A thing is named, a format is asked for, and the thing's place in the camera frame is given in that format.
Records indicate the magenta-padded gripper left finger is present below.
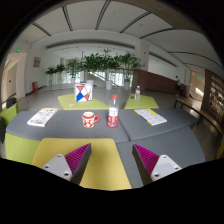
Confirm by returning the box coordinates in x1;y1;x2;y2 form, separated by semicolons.
41;143;93;186

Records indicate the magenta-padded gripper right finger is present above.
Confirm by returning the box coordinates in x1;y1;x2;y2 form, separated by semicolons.
131;143;183;186

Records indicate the clear red-capped water bottle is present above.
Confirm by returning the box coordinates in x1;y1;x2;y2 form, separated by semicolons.
107;94;120;128

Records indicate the colourful printed magazine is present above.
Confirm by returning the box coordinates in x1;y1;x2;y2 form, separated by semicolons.
26;107;59;128

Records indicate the yellow and white brochure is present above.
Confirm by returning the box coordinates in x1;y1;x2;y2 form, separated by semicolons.
133;108;168;127

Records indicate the flat round red coaster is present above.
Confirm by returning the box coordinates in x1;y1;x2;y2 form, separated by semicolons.
106;121;120;129

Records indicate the wooden bench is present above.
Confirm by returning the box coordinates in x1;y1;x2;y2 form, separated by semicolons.
173;96;224;134

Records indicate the wide lime green ottoman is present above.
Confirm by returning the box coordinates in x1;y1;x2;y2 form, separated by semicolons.
57;93;110;111

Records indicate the small lime green ottoman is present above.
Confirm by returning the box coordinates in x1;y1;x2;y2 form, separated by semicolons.
123;94;160;110

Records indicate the lime green seat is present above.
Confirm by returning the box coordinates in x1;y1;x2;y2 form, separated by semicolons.
0;102;19;128

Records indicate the red blue white patterned cube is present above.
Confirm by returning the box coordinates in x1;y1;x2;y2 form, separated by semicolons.
73;82;94;103

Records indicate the small clear plastic bottle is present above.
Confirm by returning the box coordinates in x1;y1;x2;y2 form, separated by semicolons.
134;85;141;102

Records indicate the black bag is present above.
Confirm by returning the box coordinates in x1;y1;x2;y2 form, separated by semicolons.
5;97;18;109

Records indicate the person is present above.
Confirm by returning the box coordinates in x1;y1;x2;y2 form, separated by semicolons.
174;75;182;91

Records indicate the brown wooden counter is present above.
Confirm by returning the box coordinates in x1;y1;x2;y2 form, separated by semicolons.
131;69;179;95

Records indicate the wooden shelf unit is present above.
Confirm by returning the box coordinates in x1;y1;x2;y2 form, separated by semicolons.
202;69;224;125

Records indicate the group of potted green plants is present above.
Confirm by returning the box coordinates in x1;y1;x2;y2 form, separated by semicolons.
45;48;142;84

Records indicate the framed wall picture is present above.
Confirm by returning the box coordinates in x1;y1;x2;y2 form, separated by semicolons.
32;56;42;68

